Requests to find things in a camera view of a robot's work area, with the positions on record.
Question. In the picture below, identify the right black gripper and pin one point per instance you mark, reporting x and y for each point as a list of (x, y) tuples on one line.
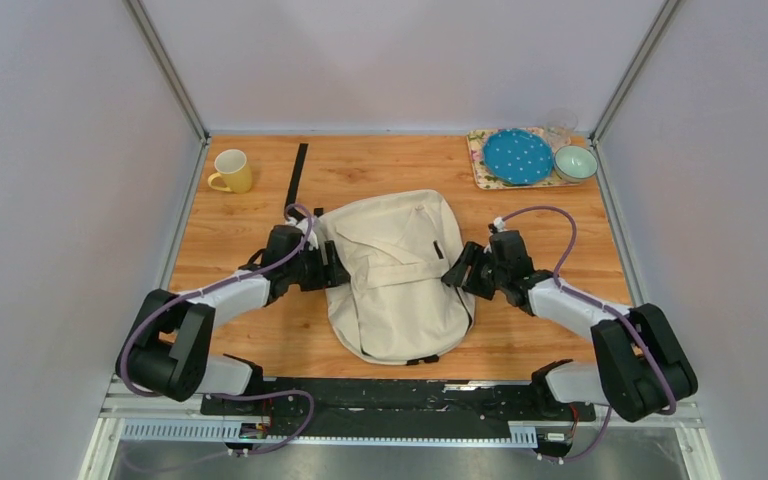
[(471, 256)]

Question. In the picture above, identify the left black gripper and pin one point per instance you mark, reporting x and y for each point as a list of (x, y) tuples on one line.
[(336, 273)]

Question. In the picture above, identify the beige canvas backpack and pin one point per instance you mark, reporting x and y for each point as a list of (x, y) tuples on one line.
[(396, 247)]

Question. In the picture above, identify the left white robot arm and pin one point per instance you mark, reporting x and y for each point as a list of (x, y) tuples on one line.
[(167, 352)]

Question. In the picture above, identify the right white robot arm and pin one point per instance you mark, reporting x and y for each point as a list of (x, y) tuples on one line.
[(640, 367)]

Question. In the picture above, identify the blue dotted plate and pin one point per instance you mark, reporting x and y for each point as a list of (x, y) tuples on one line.
[(518, 157)]

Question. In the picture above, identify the floral tray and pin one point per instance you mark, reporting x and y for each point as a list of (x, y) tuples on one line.
[(486, 181)]

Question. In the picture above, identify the light green bowl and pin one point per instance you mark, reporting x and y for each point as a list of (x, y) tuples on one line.
[(575, 164)]

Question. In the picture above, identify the yellow mug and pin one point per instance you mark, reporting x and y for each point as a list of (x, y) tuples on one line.
[(233, 172)]

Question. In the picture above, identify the clear glass cup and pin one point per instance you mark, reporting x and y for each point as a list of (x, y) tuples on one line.
[(559, 126)]

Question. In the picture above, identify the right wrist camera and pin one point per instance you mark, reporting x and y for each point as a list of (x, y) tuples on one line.
[(497, 225)]

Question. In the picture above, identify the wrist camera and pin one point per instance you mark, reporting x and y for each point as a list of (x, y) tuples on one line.
[(310, 229), (497, 225)]

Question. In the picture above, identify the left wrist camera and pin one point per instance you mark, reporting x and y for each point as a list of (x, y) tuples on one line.
[(310, 229)]

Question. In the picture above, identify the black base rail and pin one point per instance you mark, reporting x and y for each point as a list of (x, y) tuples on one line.
[(400, 409)]

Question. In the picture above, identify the right aluminium frame post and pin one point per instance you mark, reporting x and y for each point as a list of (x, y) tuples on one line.
[(644, 51)]

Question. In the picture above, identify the aluminium frame post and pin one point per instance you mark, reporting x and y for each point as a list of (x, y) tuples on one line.
[(153, 41), (644, 51)]

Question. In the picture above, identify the left aluminium frame post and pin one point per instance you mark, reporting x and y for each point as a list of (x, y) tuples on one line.
[(153, 41)]

